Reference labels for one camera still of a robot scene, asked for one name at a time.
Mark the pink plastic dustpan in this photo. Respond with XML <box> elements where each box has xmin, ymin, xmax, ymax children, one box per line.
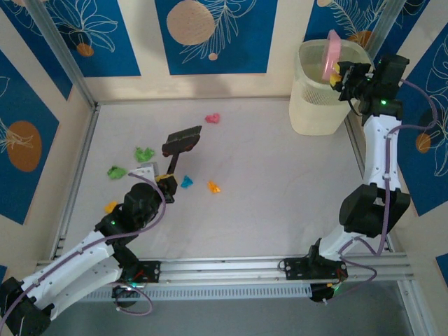
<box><xmin>321</xmin><ymin>29</ymin><xmax>344</xmax><ymax>84</ymax></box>

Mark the green paper scrap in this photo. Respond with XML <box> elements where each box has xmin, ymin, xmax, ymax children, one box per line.
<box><xmin>134</xmin><ymin>146</ymin><xmax>156</xmax><ymax>162</ymax></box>
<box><xmin>106</xmin><ymin>165</ymin><xmax>127</xmax><ymax>181</ymax></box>

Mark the dark brown hand brush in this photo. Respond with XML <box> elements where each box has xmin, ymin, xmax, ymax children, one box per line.
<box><xmin>161</xmin><ymin>125</ymin><xmax>204</xmax><ymax>178</ymax></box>

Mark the translucent trash bin with liner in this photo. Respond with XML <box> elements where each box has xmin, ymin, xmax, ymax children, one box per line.
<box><xmin>289</xmin><ymin>38</ymin><xmax>377</xmax><ymax>136</ymax></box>

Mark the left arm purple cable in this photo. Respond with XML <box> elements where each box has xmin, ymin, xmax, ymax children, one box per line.
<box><xmin>0</xmin><ymin>170</ymin><xmax>167</xmax><ymax>328</ymax></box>

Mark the aluminium frame bar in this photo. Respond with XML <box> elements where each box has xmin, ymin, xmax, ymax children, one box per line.
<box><xmin>48</xmin><ymin>103</ymin><xmax>102</xmax><ymax>260</ymax></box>
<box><xmin>24</xmin><ymin>0</ymin><xmax>101</xmax><ymax>110</ymax></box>
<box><xmin>365</xmin><ymin>0</ymin><xmax>411</xmax><ymax>64</ymax></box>
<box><xmin>345</xmin><ymin>115</ymin><xmax>396</xmax><ymax>253</ymax></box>
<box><xmin>397</xmin><ymin>279</ymin><xmax>426</xmax><ymax>336</ymax></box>

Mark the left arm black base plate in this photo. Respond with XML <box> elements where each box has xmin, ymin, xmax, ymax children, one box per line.
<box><xmin>134</xmin><ymin>260</ymin><xmax>162</xmax><ymax>283</ymax></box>

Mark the long aluminium mounting rail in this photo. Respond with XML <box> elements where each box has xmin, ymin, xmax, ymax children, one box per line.
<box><xmin>34</xmin><ymin>252</ymin><xmax>411</xmax><ymax>281</ymax></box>

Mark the white slotted cable duct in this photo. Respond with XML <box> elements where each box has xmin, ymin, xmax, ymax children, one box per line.
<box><xmin>96</xmin><ymin>282</ymin><xmax>312</xmax><ymax>302</ymax></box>

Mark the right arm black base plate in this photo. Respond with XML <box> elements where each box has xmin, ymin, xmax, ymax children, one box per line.
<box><xmin>283</xmin><ymin>257</ymin><xmax>348</xmax><ymax>281</ymax></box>

